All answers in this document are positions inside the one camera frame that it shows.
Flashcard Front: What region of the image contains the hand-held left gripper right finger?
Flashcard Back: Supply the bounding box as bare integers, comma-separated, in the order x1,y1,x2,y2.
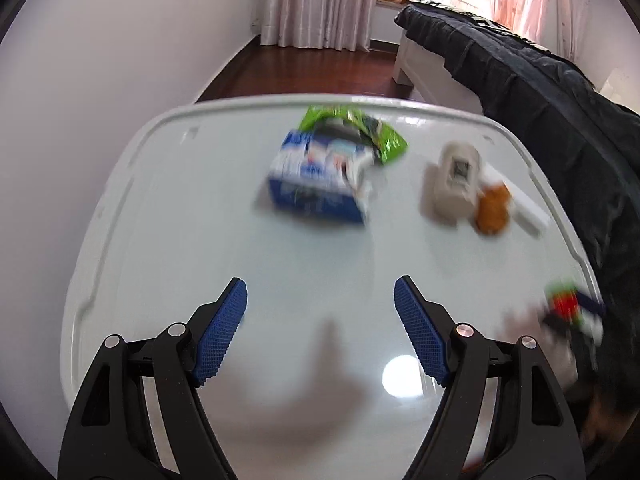
394,275,586,480

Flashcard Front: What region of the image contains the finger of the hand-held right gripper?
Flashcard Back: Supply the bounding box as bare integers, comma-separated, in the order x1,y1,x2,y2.
542,290,608,346

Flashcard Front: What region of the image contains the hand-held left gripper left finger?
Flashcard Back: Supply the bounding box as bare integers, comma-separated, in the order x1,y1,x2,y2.
57,277,248,480

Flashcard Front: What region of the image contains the beige paper cup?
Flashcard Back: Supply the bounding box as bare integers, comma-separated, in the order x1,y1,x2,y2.
424,141,484,224

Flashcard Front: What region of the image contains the blue and white carton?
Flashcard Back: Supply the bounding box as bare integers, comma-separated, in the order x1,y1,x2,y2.
266,129,376,226

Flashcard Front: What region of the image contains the green snack packet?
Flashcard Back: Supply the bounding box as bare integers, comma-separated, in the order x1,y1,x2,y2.
298,104,408,167

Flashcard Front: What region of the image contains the dark bed blanket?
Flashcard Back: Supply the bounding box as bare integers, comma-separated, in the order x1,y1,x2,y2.
394,2,640,411

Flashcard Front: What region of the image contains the pale box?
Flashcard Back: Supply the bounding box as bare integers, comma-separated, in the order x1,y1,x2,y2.
599,67,640,117

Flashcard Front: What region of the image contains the pink curtain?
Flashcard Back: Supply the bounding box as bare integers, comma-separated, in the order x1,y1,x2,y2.
250,0,377,53
492,0,591,58

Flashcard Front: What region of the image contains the white bed frame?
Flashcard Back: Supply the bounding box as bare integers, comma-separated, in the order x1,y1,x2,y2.
391,35,487,117

